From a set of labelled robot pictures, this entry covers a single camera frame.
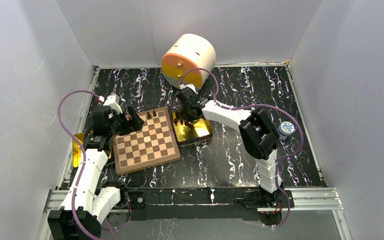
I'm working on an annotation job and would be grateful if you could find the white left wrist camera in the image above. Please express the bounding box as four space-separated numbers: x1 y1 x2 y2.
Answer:
98 93 123 114

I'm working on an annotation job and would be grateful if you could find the blue white round cap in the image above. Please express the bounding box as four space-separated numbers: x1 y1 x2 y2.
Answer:
277 121 296 141

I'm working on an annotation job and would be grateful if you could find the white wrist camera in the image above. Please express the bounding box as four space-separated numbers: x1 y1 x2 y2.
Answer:
179 83 196 92
98 93 123 114

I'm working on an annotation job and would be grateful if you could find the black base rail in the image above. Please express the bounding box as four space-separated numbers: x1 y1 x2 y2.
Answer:
97 187 294 226

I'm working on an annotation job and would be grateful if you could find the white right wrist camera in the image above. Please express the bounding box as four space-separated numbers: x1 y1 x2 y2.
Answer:
179 83 196 92

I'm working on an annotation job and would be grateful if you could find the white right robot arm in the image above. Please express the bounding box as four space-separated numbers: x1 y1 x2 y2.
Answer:
176 84 282 207

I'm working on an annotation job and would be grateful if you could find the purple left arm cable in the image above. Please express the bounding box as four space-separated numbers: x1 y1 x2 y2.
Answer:
57 90 117 240

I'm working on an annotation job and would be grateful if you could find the round pastel drawer cabinet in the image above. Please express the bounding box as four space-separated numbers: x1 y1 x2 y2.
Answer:
161 33 216 91

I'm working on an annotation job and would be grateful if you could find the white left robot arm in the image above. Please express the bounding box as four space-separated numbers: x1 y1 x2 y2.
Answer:
47 105 144 240

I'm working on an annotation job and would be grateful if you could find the gold tin with light pieces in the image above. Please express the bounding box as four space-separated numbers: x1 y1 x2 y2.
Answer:
72 132 90 168

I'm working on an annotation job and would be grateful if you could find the gold tin with dark pieces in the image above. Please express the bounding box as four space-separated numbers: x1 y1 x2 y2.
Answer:
170 110 214 147

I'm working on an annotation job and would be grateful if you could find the wooden chess board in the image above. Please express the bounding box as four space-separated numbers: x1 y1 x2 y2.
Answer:
111 106 181 176

